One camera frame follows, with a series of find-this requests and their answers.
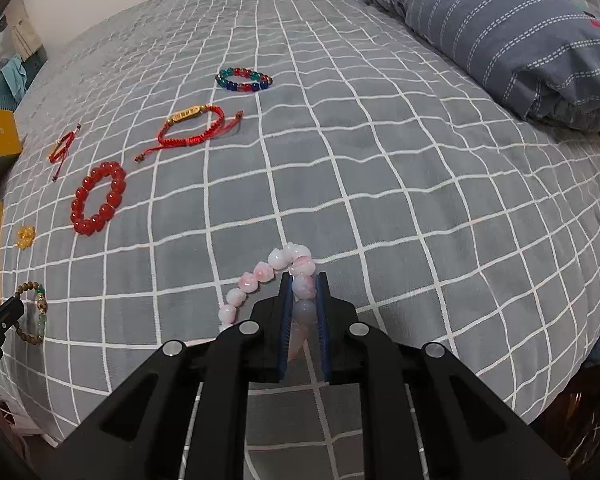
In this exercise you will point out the light blue cloth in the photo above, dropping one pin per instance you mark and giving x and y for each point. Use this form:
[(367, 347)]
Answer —
[(15, 75)]

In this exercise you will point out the teal suitcase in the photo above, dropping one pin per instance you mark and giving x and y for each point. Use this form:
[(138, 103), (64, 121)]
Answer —
[(0, 92)]

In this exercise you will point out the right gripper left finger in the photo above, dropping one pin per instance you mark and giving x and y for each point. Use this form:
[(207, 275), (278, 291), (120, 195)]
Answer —
[(182, 414)]

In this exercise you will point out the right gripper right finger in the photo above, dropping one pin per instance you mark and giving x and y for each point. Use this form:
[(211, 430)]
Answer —
[(425, 414)]

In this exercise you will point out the blue striped rolled duvet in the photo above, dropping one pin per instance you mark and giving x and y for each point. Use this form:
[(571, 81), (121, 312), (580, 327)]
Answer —
[(540, 59)]

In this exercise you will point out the grey checked bed sheet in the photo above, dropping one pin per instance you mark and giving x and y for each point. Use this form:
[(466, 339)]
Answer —
[(438, 213)]

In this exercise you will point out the beige curtain left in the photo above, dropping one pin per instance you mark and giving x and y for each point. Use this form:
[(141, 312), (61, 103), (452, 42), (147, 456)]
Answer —
[(24, 37)]

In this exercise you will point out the red cord bracelet gold charm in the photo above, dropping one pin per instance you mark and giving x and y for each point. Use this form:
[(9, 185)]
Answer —
[(191, 127)]

